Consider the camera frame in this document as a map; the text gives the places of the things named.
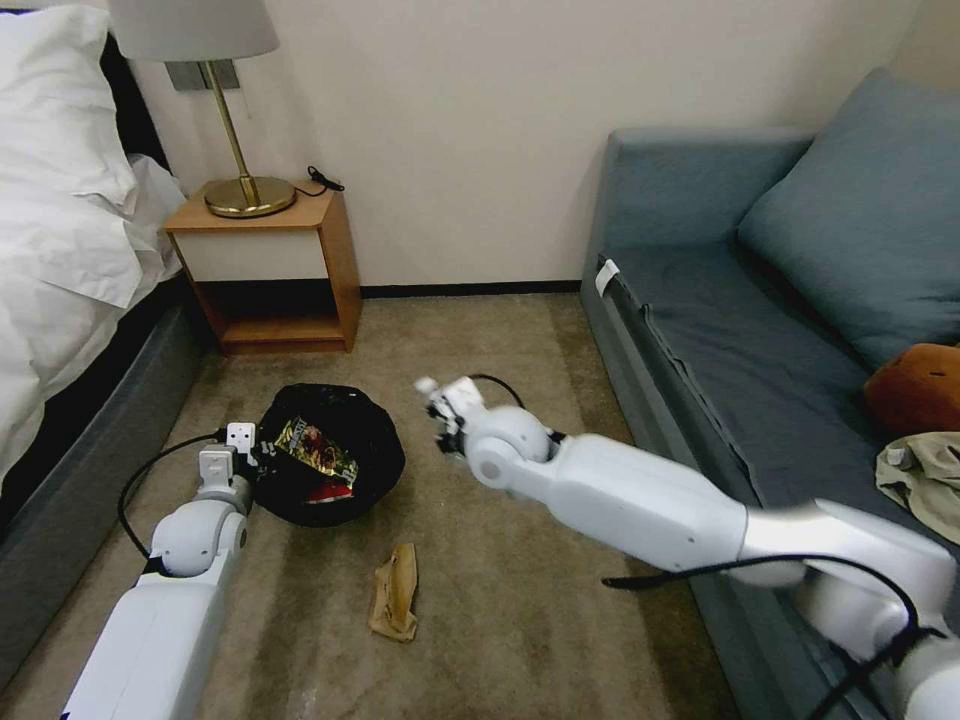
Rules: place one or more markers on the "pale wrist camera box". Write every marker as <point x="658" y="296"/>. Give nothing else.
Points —
<point x="241" y="436"/>

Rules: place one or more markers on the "blue sofa cushion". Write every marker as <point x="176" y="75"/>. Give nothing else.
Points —
<point x="870" y="225"/>

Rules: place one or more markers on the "gold red snack wrapper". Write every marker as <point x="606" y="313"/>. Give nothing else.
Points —
<point x="315" y="450"/>

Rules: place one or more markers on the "trash bin with black bag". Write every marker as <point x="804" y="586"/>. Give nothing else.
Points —
<point x="375" y="450"/>

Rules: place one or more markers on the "brass table lamp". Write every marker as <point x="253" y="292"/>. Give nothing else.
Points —
<point x="225" y="112"/>

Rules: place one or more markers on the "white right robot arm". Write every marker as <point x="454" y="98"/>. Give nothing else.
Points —
<point x="637" y="502"/>

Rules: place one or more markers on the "white pillow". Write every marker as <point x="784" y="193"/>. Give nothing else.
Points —
<point x="52" y="105"/>

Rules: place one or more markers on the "olive crumpled cloth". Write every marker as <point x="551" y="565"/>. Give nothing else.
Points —
<point x="922" y="472"/>

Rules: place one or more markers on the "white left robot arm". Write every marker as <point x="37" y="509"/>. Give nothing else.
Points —
<point x="165" y="637"/>

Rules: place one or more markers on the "white sofa tag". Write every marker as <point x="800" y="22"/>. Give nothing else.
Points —
<point x="607" y="276"/>

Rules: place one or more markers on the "brown plush toy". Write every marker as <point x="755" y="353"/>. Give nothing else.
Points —
<point x="922" y="390"/>

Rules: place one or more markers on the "grey wall switch plate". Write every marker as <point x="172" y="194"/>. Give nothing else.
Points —
<point x="184" y="76"/>

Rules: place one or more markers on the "blue-grey sofa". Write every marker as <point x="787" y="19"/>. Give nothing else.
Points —
<point x="712" y="322"/>

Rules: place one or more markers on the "grey bed frame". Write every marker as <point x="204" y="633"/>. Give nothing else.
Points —
<point x="67" y="487"/>

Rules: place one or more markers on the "white duvet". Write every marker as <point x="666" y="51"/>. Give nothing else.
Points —
<point x="67" y="285"/>

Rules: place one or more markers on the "wooden nightstand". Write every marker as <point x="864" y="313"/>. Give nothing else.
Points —
<point x="255" y="225"/>

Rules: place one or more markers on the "crumpled brown paper garbage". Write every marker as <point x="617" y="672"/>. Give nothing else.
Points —
<point x="394" y="592"/>

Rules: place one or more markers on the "dark headboard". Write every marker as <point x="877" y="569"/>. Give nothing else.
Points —
<point x="139" y="112"/>

